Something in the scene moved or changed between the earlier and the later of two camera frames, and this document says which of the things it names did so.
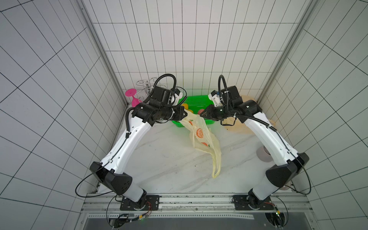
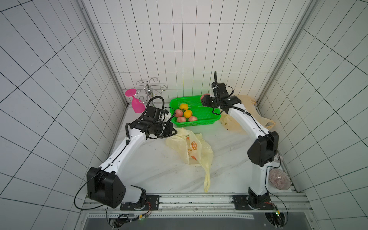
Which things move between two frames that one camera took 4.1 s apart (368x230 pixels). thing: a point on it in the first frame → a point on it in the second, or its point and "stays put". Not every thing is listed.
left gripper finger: (181, 116) → (174, 130)
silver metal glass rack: (149, 86) stays put
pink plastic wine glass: (130, 92) stays put
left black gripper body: (170, 113) → (163, 130)
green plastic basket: (195, 104) stays put
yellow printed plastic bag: (203, 139) → (192, 149)
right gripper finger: (206, 114) → (206, 100)
